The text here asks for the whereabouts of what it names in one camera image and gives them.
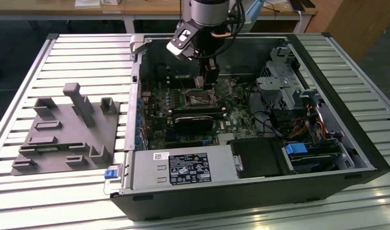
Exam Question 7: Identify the wooden cabinet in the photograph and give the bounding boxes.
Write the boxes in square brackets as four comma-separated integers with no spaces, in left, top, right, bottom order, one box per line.
[305,0,390,62]

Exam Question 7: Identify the black plastic drive cover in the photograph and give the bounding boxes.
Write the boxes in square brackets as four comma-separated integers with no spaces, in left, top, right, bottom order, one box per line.
[229,138,295,180]

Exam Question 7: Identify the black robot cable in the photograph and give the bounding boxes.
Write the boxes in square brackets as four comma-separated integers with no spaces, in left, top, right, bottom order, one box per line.
[194,0,249,60]

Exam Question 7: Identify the wooden desk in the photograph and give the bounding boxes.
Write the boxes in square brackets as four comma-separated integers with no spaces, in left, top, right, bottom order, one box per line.
[0,0,318,34]

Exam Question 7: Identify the blue case latch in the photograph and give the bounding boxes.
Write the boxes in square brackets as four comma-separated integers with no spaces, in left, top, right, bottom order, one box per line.
[103,164,123,180]

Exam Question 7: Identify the grey power supply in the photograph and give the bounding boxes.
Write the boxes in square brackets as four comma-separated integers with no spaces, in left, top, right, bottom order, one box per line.
[130,145,239,190]

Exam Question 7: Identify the grey parts rack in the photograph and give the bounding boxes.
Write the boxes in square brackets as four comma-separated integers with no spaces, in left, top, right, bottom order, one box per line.
[10,82,122,177]

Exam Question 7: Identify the green motherboard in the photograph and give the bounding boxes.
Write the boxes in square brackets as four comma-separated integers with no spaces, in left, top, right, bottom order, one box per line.
[139,71,263,150]

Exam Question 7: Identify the CPU socket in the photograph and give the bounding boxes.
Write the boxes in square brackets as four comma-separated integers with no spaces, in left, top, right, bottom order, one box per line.
[182,88,218,107]

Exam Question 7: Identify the black RAM stick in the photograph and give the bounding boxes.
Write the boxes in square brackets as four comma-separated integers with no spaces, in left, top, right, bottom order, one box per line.
[171,106,222,114]

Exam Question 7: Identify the blue disk carrier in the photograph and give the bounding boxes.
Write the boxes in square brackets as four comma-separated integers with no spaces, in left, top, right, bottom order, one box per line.
[285,142,338,171]

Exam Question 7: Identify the black RAM slot row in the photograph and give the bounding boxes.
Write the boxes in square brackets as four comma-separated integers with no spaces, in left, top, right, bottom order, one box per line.
[169,73,199,89]

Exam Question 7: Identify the metal drive cage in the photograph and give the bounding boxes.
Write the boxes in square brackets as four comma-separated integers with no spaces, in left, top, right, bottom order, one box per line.
[254,47,321,111]

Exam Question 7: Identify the orange yellow wire bundle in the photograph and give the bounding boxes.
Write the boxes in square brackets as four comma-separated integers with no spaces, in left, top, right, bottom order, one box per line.
[290,119,329,141]

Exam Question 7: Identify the black graphics card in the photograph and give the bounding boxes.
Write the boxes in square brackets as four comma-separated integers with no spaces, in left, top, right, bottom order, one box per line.
[174,115,215,133]

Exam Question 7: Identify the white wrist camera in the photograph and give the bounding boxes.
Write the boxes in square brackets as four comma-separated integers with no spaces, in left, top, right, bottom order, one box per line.
[166,21,199,61]

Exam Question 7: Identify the black open PC case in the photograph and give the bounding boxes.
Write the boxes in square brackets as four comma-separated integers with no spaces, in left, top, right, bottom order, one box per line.
[110,32,390,222]

